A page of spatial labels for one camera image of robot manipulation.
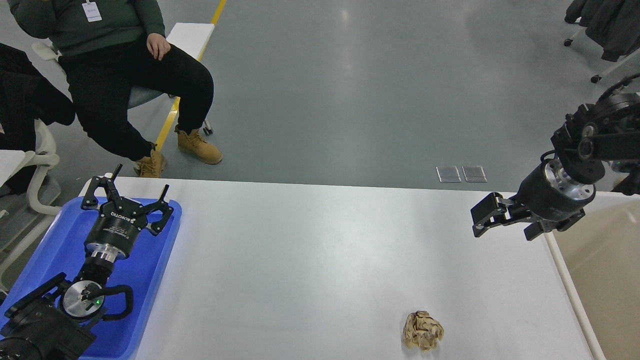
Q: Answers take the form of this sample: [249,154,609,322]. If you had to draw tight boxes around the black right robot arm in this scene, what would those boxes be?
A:
[470,74,640,240]

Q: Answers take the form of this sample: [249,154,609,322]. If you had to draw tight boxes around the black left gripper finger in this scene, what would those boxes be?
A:
[80,163,124,211]
[131,184,174,236]

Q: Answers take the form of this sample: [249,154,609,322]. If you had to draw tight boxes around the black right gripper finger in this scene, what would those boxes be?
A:
[472,210,523,238]
[470,192,514,218]

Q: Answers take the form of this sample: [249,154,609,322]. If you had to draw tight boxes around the metal floor plate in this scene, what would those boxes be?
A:
[435,165,462,183]
[462,165,488,183]

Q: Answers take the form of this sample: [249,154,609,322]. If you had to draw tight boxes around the left metal floor plate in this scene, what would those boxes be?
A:
[435,165,462,183]

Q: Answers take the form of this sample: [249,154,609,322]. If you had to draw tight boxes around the beige plastic bin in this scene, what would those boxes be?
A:
[544,192,640,360]

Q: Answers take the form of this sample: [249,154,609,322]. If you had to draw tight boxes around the blue plastic tray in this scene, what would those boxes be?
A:
[1,197,182,360]

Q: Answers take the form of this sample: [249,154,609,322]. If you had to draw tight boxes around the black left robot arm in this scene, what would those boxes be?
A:
[1,169,182,360]

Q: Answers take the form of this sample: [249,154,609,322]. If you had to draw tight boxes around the grey white office chair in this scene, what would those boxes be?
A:
[31,38,214,136]

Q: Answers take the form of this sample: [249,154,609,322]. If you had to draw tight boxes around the white chair with black coat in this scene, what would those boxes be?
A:
[1,44,74,274]

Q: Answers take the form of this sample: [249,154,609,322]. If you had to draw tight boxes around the white board on floor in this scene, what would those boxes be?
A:
[167,22,215,61]

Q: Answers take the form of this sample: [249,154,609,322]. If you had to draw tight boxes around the brown paper ball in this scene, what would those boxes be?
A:
[402,310,445,351]

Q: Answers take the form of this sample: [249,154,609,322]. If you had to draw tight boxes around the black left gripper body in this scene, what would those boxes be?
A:
[84,198,149,260]

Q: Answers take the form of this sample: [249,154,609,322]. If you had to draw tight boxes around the right metal floor plate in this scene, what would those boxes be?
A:
[462,165,488,183]

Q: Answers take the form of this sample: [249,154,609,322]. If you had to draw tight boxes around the dark coats on rack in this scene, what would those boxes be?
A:
[563,0,640,84]

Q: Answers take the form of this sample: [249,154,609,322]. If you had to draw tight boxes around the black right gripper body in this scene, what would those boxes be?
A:
[510,159,596,241]

